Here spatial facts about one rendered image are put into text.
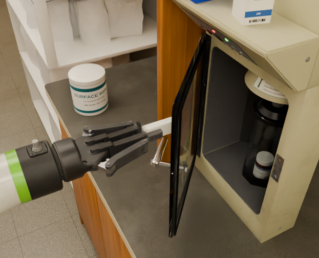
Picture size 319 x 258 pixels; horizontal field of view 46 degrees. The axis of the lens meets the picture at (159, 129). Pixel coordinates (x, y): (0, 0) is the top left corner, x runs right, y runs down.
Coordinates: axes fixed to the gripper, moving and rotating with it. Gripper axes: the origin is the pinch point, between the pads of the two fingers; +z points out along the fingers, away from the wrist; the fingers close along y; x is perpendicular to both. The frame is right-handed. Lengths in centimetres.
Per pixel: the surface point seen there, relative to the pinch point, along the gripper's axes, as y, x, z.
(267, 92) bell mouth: -2.2, -1.9, 24.7
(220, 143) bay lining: 15.2, 27.4, 28.6
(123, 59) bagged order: 129, 59, 45
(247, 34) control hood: -6.9, -19.9, 12.5
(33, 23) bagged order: 147, 36, 3
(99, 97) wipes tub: 58, 30, 6
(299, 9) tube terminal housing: -7.2, -22.2, 22.5
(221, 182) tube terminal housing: 5.0, 31.6, 22.5
